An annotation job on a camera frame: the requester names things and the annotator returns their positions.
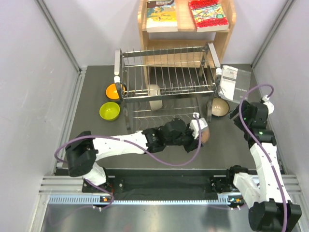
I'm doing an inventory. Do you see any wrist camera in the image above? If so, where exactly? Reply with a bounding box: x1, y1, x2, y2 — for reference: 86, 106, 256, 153
261, 95, 275, 115
189, 112, 209, 139

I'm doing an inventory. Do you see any orange bowl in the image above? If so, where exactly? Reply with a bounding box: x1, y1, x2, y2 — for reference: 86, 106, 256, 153
105, 83, 120, 101

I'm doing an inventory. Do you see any red cover book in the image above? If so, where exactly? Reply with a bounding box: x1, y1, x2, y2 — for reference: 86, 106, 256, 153
188, 0, 229, 32

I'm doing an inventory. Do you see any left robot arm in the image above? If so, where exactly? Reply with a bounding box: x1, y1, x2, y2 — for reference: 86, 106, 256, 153
65, 117, 210, 192

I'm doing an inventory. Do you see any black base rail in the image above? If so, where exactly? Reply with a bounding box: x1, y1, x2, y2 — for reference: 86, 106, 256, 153
82, 169, 242, 201

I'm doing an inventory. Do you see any pink speckled bowl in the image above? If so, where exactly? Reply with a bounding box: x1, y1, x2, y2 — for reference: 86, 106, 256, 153
201, 128, 210, 144

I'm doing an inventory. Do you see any small teal blue bowl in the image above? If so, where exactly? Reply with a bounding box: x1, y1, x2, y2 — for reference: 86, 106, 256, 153
207, 97, 230, 117

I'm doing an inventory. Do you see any yellow cover book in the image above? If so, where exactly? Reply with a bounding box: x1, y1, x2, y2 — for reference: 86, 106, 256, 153
146, 0, 178, 33

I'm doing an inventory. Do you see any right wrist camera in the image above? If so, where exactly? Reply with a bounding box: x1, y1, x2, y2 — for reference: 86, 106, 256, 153
261, 95, 275, 115

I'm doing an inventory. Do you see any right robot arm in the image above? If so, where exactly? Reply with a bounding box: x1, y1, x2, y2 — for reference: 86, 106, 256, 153
225, 101, 302, 232

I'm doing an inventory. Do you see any steel two-tier dish rack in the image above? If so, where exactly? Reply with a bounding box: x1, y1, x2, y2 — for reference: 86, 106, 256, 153
114, 42, 222, 133

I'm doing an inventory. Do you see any wooden shelf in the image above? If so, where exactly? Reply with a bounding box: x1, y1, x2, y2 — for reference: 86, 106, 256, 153
137, 0, 237, 83

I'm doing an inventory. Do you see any lime green bowl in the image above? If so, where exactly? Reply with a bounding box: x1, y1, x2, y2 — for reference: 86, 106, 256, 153
99, 101, 120, 121

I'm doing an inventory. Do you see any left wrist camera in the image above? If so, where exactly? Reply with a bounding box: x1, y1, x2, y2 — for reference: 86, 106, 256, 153
189, 112, 209, 139

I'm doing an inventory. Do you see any cream ceramic bowl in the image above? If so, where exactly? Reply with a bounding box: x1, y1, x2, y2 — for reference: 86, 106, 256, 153
147, 84, 164, 112

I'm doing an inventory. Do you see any grey booklet in plastic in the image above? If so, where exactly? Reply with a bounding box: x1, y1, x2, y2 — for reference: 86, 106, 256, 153
218, 65, 251, 103

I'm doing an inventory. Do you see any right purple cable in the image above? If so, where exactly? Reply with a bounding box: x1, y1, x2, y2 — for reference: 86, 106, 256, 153
238, 83, 289, 232

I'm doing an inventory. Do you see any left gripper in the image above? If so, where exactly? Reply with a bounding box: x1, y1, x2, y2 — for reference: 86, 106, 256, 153
165, 124, 204, 154

